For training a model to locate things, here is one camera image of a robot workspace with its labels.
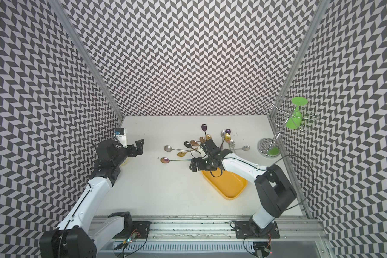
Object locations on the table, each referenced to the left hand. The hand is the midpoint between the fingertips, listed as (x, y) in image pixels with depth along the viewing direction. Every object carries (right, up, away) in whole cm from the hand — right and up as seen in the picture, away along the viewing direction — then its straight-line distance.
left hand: (135, 141), depth 81 cm
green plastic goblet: (+78, +9, -7) cm, 79 cm away
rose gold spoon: (+35, 0, +24) cm, 42 cm away
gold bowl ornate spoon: (+52, 0, +24) cm, 57 cm away
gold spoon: (+39, +1, +26) cm, 47 cm away
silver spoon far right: (+62, -5, +18) cm, 65 cm away
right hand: (+32, -16, +4) cm, 36 cm away
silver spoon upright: (+48, +3, +26) cm, 55 cm away
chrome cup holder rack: (+90, +15, +25) cm, 95 cm away
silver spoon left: (+13, -6, +20) cm, 25 cm away
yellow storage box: (+49, -25, +7) cm, 55 cm away
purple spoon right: (+52, +5, +26) cm, 59 cm away
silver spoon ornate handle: (+54, -3, +22) cm, 58 cm away
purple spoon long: (+36, +7, +31) cm, 48 cm away
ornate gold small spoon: (+23, -9, +17) cm, 30 cm away
